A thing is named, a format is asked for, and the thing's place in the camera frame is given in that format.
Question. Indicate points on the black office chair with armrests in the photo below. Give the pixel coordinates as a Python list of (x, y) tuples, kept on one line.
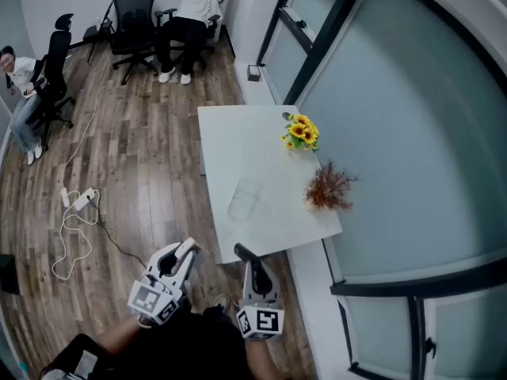
[(214, 18)]

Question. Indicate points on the yellow sunflower bouquet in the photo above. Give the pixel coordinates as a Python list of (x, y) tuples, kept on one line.
[(303, 131)]

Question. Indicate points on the person's black shirt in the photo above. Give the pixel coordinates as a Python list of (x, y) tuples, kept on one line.
[(190, 350)]

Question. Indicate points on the white power adapter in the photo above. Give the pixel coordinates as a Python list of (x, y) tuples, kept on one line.
[(64, 197)]

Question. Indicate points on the reddish brown dried plant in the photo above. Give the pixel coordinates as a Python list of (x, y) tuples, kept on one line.
[(328, 190)]

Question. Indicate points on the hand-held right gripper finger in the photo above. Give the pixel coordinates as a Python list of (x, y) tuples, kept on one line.
[(276, 285), (247, 281)]

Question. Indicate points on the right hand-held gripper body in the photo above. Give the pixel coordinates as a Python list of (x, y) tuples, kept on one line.
[(265, 321)]

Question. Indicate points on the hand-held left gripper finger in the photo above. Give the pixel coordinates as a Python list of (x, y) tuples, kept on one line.
[(158, 253), (188, 267)]

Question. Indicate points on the dark tissue box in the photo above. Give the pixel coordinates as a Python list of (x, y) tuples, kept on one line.
[(253, 73)]

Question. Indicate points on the white power strip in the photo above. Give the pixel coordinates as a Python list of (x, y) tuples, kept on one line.
[(84, 199)]

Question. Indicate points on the black floor stand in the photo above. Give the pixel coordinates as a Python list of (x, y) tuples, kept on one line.
[(8, 273)]

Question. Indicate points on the black mesh office chair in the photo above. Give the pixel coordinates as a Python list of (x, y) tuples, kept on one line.
[(132, 26)]

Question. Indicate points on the black high-back office chair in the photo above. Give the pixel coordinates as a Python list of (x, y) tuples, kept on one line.
[(57, 61)]

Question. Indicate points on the clear plastic container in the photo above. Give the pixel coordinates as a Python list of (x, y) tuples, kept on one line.
[(243, 199)]

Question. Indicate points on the person's right forearm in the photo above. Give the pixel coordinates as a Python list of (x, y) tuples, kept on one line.
[(265, 360)]

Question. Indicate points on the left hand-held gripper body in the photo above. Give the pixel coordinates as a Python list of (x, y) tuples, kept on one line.
[(144, 297)]

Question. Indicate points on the person's left forearm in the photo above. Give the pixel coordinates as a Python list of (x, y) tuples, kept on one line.
[(119, 337)]

